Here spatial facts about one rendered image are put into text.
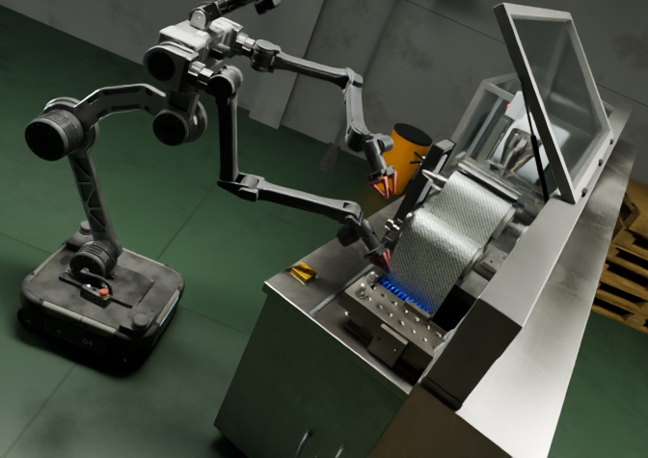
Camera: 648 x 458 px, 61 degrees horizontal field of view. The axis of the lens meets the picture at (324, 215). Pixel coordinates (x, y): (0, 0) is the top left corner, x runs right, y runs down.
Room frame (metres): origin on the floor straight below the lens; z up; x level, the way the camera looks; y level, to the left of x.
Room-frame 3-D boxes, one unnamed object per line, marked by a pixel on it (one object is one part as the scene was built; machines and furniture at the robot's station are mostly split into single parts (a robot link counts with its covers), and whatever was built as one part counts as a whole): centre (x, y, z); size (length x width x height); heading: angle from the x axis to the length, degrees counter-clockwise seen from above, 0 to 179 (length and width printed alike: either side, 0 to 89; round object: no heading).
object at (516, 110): (2.22, -0.52, 1.66); 0.07 x 0.07 x 0.10; 57
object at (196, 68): (1.64, 0.55, 1.45); 0.09 x 0.08 x 0.12; 3
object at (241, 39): (2.14, 0.57, 1.45); 0.09 x 0.08 x 0.12; 3
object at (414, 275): (1.62, -0.38, 1.10); 0.23 x 0.01 x 0.18; 69
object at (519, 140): (2.35, -0.65, 1.50); 0.14 x 0.14 x 0.06
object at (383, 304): (1.49, -0.38, 1.00); 0.40 x 0.16 x 0.06; 69
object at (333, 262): (2.58, -0.66, 0.88); 2.52 x 0.66 x 0.04; 159
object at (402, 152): (4.69, -0.43, 0.28); 0.37 x 0.36 x 0.57; 93
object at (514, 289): (2.19, -0.87, 1.55); 3.08 x 0.08 x 0.23; 159
